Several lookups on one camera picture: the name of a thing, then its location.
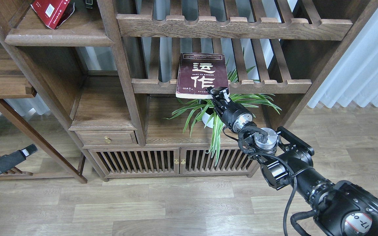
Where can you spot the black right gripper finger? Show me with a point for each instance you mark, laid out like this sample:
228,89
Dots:
213,94
221,93

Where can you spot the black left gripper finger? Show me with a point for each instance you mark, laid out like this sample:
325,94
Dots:
29,150

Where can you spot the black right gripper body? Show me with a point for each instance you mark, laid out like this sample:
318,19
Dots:
233,115

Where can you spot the dark maroon book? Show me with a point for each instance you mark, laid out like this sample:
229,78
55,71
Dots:
197,72

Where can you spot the red paperback book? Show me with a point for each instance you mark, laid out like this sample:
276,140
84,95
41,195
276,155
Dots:
53,13

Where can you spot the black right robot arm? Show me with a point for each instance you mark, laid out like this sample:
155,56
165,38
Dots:
341,209

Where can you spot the small dark object top shelf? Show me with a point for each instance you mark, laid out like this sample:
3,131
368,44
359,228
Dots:
89,4

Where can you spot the green spider plant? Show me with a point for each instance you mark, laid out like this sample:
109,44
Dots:
196,108

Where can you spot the white plant pot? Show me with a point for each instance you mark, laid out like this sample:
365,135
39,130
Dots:
210,118

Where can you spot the dark wooden bookshelf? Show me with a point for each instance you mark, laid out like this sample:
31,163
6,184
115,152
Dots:
112,71

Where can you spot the brass drawer knob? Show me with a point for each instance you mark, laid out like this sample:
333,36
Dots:
107,140

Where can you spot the white sheer curtain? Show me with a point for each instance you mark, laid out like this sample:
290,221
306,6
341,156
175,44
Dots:
354,79

